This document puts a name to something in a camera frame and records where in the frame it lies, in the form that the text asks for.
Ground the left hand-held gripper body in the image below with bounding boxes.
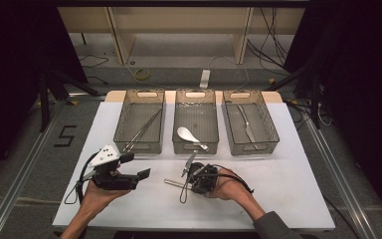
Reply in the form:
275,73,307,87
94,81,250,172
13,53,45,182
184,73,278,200
87,143,141,191

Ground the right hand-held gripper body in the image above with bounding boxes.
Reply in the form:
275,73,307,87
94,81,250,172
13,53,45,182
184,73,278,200
180,151,220,197

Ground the metal fork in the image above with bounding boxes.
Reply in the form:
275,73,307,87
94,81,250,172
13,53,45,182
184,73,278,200
163,178,188,188

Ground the metal chopstick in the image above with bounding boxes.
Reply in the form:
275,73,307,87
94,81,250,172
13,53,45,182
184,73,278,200
127,107,164,149
123,111,163,153

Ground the smoky transparent plastic bin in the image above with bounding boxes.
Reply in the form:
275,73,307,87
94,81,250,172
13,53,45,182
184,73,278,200
172,88,220,155
112,89,166,155
222,89,281,156

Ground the white plastic spoon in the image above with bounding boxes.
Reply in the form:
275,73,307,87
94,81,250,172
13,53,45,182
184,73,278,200
176,125,210,151

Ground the person's left hand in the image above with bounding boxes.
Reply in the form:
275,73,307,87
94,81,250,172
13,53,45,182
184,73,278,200
81,182,131,213

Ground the person's right hand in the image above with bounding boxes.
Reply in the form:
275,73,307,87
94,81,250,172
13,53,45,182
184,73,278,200
209,167,251,204

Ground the white table sheet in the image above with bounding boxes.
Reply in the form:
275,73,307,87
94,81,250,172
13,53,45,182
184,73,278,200
52,101,336,232

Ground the white power strip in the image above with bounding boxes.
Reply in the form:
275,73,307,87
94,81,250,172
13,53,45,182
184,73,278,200
199,69,211,90

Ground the black metal stand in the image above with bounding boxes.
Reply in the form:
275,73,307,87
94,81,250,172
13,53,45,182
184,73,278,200
39,68,102,133
265,63,322,129

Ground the black curtain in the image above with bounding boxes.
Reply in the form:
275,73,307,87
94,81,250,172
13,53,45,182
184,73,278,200
0,0,88,187
285,0,382,227

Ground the beige wooden desk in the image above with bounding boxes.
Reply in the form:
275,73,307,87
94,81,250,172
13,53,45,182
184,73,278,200
57,6,306,66

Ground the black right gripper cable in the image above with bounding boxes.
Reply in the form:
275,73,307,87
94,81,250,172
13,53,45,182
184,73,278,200
179,163,255,204

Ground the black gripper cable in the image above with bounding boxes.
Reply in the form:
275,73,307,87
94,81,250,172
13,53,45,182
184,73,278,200
179,163,255,204
64,152,97,205

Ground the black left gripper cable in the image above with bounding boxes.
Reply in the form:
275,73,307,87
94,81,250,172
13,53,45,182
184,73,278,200
64,152,97,205

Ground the yellow cable coil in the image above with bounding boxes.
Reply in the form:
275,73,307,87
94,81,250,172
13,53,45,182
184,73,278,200
134,68,151,81

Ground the aluminium floor rail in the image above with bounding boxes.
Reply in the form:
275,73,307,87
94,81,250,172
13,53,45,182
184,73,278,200
302,116,379,239
0,99,71,239

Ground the thin black floor cable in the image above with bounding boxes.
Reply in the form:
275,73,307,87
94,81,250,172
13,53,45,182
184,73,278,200
78,54,109,70

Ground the white power cable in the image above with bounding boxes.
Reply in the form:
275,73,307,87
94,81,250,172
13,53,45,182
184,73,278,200
208,55,251,91

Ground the long black floor cable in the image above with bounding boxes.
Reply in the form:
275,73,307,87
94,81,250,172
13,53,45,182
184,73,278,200
322,194,360,239

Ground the bundle of black cables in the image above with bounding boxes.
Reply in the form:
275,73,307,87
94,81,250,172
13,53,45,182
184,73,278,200
247,7,291,78

